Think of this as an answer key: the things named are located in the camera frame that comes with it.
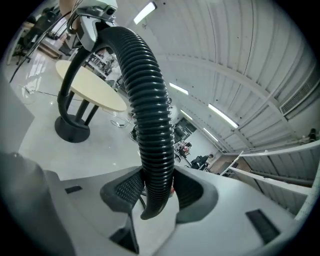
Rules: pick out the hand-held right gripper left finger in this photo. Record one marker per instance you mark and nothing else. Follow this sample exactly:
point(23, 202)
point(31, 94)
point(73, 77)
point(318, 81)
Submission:
point(120, 192)

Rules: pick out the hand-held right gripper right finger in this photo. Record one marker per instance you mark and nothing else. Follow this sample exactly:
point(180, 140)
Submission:
point(197, 197)

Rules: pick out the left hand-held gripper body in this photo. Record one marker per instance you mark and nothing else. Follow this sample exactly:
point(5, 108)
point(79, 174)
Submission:
point(100, 10)

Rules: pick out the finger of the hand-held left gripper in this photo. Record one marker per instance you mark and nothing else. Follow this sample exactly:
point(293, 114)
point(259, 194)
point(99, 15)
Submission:
point(87, 32)
point(108, 25)

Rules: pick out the person's left forearm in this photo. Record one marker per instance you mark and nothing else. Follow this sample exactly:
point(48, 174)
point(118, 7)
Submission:
point(66, 6)

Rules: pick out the long ceiling light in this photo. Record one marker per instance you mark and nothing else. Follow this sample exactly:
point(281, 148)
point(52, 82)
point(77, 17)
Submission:
point(178, 88)
point(223, 116)
point(145, 12)

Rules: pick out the black office chair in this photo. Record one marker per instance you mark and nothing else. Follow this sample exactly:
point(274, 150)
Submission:
point(184, 150)

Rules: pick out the round beige table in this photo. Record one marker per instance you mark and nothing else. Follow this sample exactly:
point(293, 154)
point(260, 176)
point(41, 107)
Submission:
point(95, 87)

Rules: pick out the white metal shelving rack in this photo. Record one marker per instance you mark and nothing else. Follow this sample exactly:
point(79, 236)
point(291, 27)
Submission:
point(287, 148)

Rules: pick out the person's white shirt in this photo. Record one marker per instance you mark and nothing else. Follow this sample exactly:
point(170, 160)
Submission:
point(12, 112)

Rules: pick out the ceiling air vent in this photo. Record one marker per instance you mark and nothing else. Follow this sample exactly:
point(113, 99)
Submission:
point(300, 97)

